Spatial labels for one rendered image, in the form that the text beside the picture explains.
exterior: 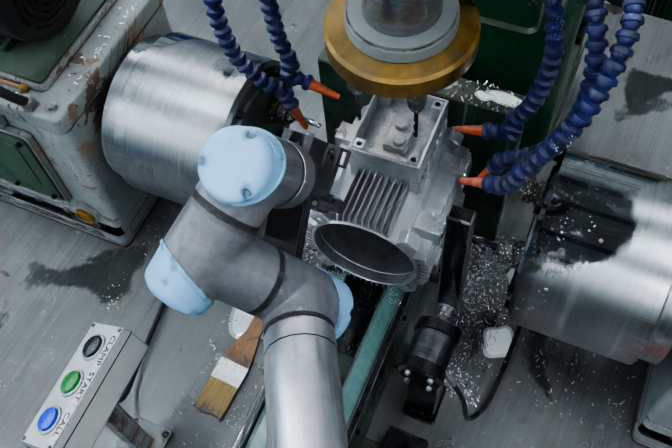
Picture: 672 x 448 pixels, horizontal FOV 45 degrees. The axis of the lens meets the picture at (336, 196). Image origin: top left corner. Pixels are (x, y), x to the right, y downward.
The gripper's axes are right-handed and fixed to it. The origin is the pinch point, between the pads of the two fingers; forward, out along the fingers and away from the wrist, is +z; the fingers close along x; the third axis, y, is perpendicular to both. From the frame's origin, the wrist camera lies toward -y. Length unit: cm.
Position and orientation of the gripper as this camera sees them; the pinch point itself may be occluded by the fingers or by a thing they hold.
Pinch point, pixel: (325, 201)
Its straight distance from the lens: 108.4
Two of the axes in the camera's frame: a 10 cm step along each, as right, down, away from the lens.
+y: 3.2, -9.5, -0.3
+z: 2.5, 0.5, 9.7
